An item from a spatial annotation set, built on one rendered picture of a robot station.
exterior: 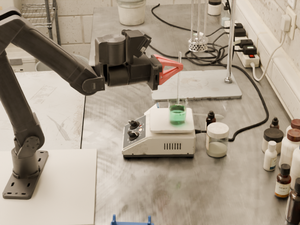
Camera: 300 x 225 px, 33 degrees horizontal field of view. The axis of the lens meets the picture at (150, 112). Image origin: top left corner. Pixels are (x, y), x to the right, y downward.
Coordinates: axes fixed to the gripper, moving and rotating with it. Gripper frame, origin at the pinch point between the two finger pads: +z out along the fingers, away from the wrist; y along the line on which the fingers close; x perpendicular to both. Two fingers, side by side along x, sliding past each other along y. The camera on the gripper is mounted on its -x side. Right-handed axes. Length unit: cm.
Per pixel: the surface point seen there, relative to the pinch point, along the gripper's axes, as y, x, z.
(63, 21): 244, 74, 13
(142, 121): 6.8, 19.0, -7.5
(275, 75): 19, 18, 43
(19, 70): 210, 93, -25
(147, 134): -1.3, 18.4, -8.9
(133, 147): -1.6, 21.5, -13.0
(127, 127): 8.8, 21.7, -11.4
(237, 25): 63, 17, 53
